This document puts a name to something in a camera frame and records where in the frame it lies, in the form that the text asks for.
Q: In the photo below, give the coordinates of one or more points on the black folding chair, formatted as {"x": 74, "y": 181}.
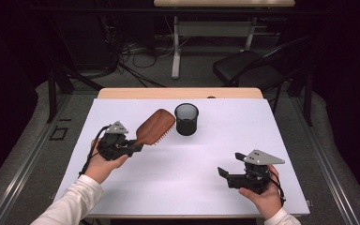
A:
{"x": 247, "y": 68}

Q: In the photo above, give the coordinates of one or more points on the black metal stand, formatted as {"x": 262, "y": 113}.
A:
{"x": 308, "y": 100}
{"x": 52, "y": 93}

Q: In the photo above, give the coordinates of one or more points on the white-legged desk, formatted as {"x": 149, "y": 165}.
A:
{"x": 212, "y": 28}

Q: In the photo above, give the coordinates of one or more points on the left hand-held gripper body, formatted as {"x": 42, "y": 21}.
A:
{"x": 114, "y": 146}

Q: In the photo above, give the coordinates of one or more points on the black mesh cup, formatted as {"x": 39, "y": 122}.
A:
{"x": 186, "y": 126}

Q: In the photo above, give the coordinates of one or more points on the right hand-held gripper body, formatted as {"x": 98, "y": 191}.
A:
{"x": 259, "y": 157}

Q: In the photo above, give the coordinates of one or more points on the person's left hand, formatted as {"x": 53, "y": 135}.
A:
{"x": 101, "y": 168}

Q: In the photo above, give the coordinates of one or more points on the white table sheet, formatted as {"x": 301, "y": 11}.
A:
{"x": 181, "y": 175}

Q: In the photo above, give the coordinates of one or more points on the metal floor rail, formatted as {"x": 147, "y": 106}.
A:
{"x": 325, "y": 159}
{"x": 28, "y": 162}

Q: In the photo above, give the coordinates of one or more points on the person's right hand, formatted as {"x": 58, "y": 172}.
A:
{"x": 267, "y": 203}

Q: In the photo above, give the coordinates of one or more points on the brown wooden hairbrush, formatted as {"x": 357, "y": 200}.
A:
{"x": 156, "y": 126}

